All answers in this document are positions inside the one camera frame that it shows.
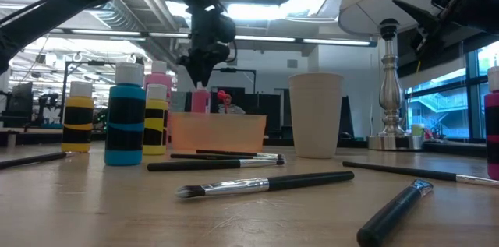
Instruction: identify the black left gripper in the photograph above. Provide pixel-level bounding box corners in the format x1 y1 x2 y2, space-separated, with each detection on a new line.
177 40 232 87

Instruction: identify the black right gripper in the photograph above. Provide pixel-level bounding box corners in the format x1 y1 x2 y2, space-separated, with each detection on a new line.
391 0 499 56

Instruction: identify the large pink paint bottle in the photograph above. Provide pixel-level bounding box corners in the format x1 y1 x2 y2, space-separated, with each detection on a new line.
144 61 174 150

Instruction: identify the small lemon yellow paint bottle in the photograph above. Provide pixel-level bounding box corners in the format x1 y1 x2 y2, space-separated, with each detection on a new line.
142 83 169 157

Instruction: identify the black paintbrush silver ferrule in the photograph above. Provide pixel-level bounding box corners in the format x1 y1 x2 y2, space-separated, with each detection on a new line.
175 171 356 201
147 158 287 173

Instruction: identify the small golden yellow paint bottle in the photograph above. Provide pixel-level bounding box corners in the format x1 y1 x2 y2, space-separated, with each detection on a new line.
61 81 94 153

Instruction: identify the thick black handle paintbrush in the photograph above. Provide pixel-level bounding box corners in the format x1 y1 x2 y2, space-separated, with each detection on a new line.
356 179 434 247

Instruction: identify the small blue paint bottle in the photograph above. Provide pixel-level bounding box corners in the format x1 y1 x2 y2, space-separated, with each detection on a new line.
104 62 147 167

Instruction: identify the small magenta paint bottle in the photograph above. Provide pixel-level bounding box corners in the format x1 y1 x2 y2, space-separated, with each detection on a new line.
484 66 499 181

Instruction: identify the person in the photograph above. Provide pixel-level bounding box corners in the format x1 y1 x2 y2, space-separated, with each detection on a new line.
216 90 246 115

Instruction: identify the long ceiling light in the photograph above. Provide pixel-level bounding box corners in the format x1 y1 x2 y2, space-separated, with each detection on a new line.
50 27 378 48

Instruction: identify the thin black paintbrush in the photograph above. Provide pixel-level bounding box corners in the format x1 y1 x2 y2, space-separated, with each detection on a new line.
196 149 282 158
170 153 281 161
342 161 499 189
0 151 73 171

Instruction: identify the beige plastic cup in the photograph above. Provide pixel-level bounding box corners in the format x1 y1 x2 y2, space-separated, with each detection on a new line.
288 72 345 159

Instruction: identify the black monitor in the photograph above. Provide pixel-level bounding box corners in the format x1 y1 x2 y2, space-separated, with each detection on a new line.
10 82 34 122

